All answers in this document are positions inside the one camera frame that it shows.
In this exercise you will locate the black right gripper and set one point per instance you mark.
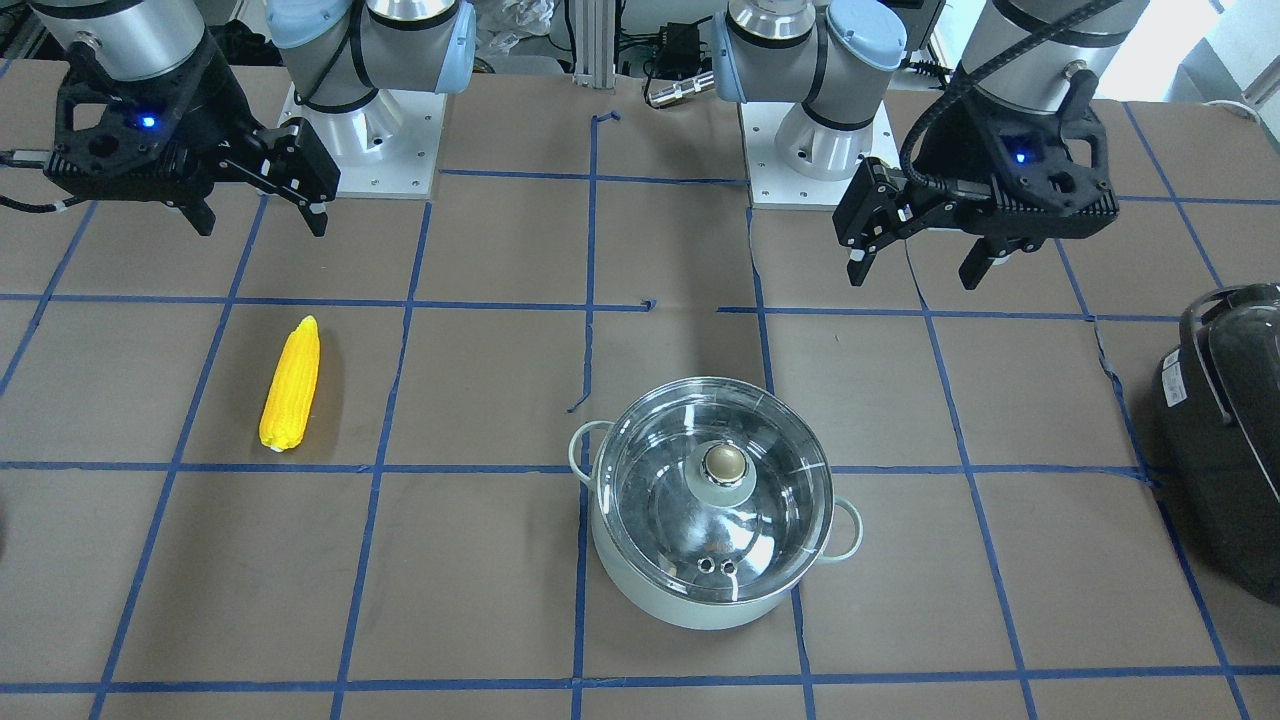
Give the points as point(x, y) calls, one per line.
point(226, 128)

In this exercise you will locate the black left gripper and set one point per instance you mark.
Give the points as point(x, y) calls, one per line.
point(948, 152)

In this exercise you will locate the yellow corn cob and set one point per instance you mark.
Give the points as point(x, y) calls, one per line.
point(287, 409)

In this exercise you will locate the glass pot lid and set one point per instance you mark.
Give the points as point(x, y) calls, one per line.
point(712, 490)

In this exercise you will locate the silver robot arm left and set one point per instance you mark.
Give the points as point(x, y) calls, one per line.
point(833, 66)

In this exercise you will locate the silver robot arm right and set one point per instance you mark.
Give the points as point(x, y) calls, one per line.
point(347, 59)

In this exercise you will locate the pale green electric pot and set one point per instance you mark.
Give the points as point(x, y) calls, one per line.
point(715, 560)

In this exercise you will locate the silver metal cylinder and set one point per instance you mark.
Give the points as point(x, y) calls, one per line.
point(679, 91)

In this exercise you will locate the black power adapter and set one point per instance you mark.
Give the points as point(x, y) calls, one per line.
point(679, 43)

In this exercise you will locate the black rice cooker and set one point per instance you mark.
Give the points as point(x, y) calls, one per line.
point(1219, 407)

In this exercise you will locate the aluminium frame post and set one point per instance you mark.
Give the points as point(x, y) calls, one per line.
point(595, 30)

